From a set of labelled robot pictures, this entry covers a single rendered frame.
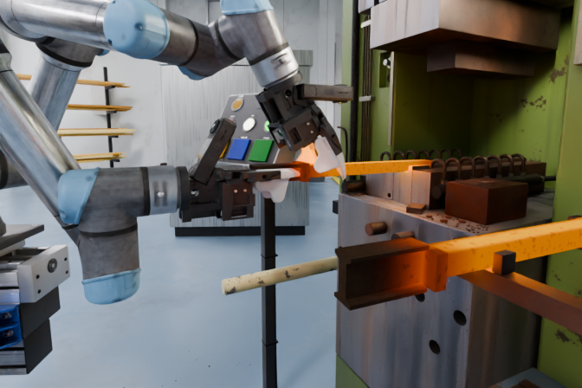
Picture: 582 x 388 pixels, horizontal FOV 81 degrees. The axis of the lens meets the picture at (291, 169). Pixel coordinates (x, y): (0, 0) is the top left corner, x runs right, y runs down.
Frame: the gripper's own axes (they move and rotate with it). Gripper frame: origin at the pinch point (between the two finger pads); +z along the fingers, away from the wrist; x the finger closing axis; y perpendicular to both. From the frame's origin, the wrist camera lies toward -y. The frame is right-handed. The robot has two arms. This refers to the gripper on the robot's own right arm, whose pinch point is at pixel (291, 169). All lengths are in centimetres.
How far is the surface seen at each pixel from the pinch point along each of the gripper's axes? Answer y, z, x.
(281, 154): 0.5, 16.0, -38.2
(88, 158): 48, -75, -628
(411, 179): 3.1, 27.7, 2.7
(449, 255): 3.7, -1.5, 35.1
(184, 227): 91, 27, -281
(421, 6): -31.9, 27.2, 3.1
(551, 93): -18, 75, 4
